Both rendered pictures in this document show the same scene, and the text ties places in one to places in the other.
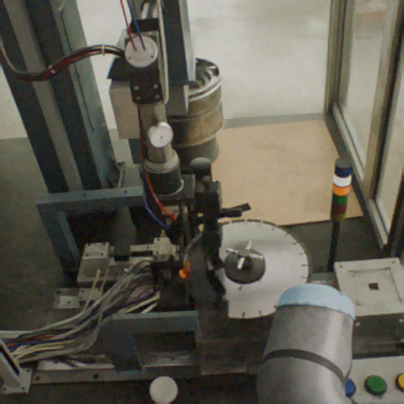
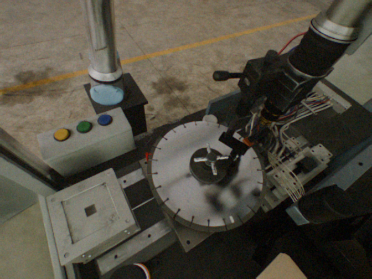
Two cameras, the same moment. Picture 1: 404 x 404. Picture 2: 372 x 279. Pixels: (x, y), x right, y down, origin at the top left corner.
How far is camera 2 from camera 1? 1.17 m
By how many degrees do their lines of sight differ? 74
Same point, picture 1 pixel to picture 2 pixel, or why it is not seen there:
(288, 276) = (168, 169)
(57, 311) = (297, 135)
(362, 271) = (103, 225)
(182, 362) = not seen: hidden behind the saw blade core
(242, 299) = (191, 136)
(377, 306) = (85, 187)
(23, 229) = not seen: outside the picture
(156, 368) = not seen: hidden behind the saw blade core
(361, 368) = (95, 134)
